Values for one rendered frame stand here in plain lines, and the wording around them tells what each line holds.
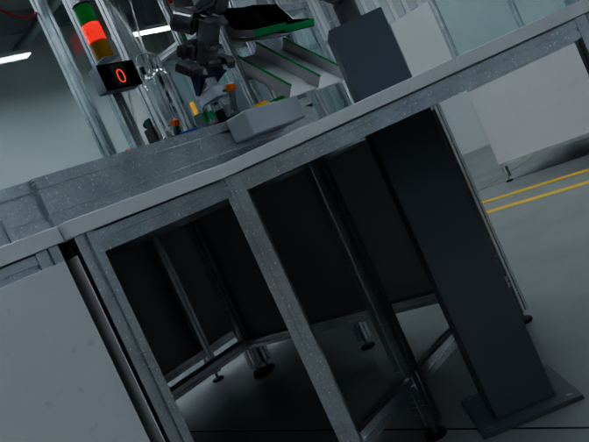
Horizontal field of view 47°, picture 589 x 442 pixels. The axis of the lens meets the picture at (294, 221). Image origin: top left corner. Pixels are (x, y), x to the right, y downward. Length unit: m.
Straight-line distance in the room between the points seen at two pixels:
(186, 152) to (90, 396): 0.59
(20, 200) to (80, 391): 0.36
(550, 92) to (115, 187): 4.71
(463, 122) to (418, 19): 1.82
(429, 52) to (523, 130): 5.92
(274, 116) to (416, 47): 10.18
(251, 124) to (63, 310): 0.65
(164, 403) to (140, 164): 0.49
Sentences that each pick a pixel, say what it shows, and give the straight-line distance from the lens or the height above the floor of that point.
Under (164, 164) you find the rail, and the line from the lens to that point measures 1.49.
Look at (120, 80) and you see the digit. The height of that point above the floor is 1.19.
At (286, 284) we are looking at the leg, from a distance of 1.50.
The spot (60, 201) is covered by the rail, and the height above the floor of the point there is 0.91.
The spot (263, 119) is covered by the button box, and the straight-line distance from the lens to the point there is 1.64.
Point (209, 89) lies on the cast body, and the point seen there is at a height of 1.09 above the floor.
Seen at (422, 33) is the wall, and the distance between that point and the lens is 11.72.
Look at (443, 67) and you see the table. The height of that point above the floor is 0.85.
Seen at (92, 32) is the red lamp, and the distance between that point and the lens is 1.92.
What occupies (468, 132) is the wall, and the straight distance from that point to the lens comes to 11.62.
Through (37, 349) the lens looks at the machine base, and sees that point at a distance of 1.18.
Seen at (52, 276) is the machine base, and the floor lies 0.78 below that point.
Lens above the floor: 0.76
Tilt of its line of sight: 3 degrees down
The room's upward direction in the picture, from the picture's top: 24 degrees counter-clockwise
